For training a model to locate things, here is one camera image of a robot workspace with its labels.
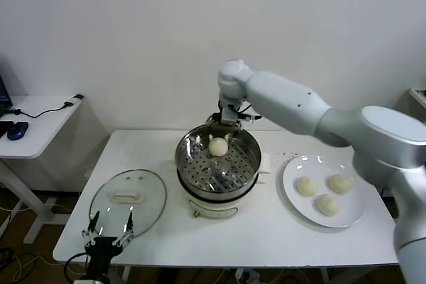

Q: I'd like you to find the glass lid with beige handle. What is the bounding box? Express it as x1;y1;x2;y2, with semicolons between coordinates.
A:
89;168;167;242

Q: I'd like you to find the white power strip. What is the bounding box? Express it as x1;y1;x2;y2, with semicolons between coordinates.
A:
234;269;263;284

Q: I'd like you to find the dark laptop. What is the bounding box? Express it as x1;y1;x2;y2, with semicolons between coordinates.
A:
0;72;13;119

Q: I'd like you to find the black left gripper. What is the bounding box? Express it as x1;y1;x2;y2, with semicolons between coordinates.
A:
81;210;134;277

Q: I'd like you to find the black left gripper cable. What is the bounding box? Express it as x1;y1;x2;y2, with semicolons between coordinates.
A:
63;252;89;277

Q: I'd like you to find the white steamed baozi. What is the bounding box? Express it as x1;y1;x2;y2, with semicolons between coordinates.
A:
314;194;341;217
208;137;229;158
327;174;353;194
295;176;319;197

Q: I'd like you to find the black cable with adapter plug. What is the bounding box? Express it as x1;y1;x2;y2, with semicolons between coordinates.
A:
5;94;85;120

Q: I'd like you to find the blue computer mouse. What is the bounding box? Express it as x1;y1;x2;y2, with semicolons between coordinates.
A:
6;122;29;141

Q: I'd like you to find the perforated steel steamer basket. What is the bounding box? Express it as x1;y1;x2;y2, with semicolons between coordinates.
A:
174;123;263;198

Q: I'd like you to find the white electric cooking pot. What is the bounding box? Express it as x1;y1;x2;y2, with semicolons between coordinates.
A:
165;142;273;220

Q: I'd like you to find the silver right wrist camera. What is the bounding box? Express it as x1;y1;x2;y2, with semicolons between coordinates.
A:
222;104;241;124

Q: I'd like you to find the white side table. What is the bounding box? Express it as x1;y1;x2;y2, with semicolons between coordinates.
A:
0;95;85;245
409;86;426;109

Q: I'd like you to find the white round plate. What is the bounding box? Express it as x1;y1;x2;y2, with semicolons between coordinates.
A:
282;154;366;229

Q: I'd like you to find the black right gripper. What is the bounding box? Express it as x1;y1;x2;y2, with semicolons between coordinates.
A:
206;99;249;140

